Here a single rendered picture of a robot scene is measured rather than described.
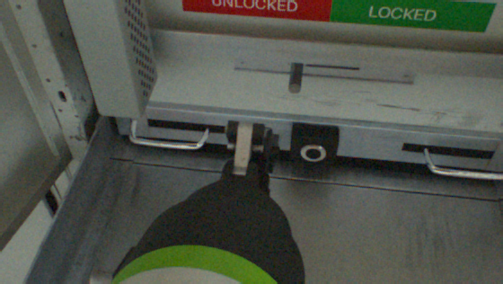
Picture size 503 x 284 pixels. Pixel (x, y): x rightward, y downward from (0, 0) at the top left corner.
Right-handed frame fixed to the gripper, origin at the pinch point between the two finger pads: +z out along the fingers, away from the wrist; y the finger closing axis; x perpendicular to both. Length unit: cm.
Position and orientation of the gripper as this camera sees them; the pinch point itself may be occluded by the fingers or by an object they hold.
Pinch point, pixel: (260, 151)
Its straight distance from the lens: 47.4
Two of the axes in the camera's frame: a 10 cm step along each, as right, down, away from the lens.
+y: -0.7, 9.5, 3.2
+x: 9.9, 1.0, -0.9
